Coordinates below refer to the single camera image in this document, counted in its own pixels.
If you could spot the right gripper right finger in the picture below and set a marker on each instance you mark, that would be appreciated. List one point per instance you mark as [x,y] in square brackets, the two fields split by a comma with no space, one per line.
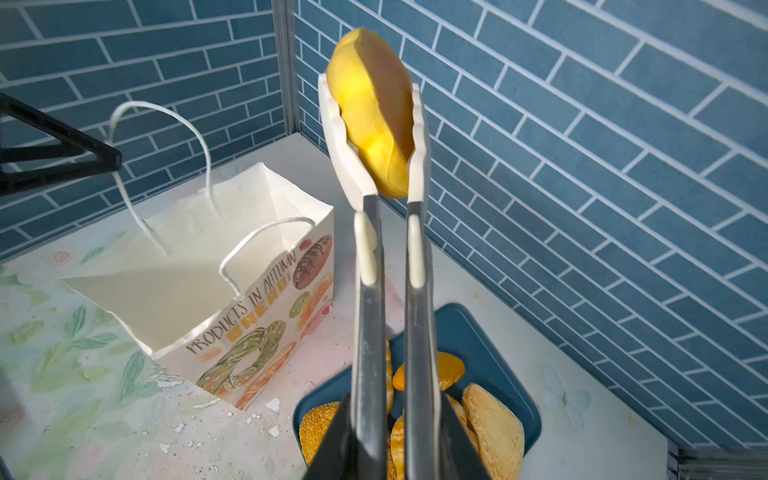
[458,457]

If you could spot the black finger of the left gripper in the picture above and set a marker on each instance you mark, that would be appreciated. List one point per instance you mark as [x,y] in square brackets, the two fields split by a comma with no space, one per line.
[83,155]

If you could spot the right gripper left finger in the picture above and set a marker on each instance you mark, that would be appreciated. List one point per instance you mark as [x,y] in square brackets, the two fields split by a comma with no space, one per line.
[336,457]

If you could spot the large twisted ring bread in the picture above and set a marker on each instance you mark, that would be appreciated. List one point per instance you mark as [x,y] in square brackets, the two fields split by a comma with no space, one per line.
[396,468]

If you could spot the orange oval bread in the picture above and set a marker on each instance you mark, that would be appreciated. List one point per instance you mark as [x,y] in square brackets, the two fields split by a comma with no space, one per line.
[450,369]

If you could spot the white paper bread bag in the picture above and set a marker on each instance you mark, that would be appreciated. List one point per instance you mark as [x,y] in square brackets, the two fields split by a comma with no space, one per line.
[222,285]

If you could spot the small yellow bread piece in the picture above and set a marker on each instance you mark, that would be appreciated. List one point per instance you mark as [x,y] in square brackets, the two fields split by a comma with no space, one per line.
[374,93]

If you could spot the triangular toast bread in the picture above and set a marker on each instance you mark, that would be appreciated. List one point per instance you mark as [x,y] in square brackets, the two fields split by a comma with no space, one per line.
[499,432]

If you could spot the large seeded oval loaf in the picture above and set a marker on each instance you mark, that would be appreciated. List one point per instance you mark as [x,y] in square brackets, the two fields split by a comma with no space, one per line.
[313,428]

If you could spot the dark teal tray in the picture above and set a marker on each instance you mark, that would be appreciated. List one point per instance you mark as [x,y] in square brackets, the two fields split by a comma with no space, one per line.
[458,333]

